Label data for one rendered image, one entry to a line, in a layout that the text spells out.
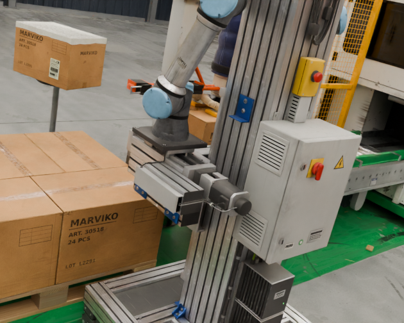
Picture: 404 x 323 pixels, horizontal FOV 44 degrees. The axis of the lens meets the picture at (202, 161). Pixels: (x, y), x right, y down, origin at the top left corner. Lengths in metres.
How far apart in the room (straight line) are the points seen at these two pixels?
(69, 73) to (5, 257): 2.00
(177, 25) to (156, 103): 2.10
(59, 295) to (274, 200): 1.30
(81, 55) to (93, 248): 1.93
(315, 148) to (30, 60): 3.02
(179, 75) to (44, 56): 2.51
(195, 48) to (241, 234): 0.70
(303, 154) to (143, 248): 1.35
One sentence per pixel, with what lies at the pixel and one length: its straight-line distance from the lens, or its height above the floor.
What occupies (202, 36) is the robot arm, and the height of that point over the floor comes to 1.47.
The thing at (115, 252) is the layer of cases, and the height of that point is 0.26.
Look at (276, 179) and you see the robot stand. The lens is 1.75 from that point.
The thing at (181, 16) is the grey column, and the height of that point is 1.33.
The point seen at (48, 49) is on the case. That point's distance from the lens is 4.17.
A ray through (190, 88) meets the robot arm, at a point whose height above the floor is 1.25.
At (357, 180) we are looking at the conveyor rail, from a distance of 3.79.
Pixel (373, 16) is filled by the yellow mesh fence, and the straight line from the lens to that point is 4.65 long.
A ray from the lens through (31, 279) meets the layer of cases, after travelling 2.52.
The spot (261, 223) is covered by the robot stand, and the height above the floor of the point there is 0.89.
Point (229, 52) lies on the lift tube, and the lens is 2.82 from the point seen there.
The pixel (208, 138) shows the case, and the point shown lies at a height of 0.86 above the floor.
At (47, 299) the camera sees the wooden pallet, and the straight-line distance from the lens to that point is 2.63.
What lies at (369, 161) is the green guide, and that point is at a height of 0.59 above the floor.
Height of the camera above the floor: 1.67
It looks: 20 degrees down
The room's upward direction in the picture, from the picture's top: 12 degrees clockwise
